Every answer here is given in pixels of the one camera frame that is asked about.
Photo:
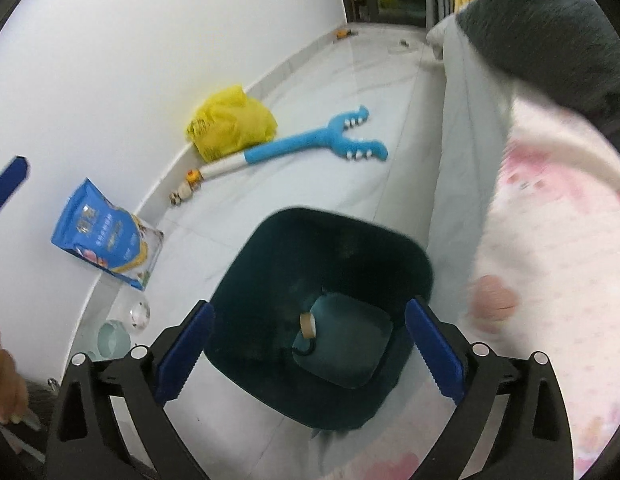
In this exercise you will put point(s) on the pink printed blanket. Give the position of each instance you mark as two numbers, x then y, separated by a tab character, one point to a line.
544	240

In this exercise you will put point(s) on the grey fleece blanket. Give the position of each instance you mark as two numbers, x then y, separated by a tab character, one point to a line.
554	30

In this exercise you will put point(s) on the cardboard tape roll core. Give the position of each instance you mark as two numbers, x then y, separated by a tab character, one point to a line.
308	325

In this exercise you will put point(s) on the blue snack bag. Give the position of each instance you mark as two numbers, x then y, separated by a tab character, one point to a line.
100	232

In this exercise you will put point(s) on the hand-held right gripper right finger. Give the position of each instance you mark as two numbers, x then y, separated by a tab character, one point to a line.
434	350

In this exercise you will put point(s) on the white bed sheet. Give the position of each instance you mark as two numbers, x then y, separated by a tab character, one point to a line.
464	160

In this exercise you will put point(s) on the person's left hand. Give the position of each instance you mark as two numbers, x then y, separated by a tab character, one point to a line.
4	375

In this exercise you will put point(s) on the yellow plastic bag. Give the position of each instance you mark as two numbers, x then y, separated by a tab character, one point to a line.
227	122

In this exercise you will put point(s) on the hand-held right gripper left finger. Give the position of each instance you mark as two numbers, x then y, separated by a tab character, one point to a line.
184	357

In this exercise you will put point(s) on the small orange floor item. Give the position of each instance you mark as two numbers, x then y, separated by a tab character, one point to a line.
343	34

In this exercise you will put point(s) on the blue dinosaur grabber toy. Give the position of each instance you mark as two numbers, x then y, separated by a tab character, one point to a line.
290	145

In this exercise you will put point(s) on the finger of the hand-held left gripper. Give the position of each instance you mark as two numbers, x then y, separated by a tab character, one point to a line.
11	180

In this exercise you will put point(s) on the clear glass ball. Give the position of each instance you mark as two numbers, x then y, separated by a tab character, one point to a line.
139	314

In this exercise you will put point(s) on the dark teal trash bin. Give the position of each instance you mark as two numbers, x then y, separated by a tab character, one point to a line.
270	260

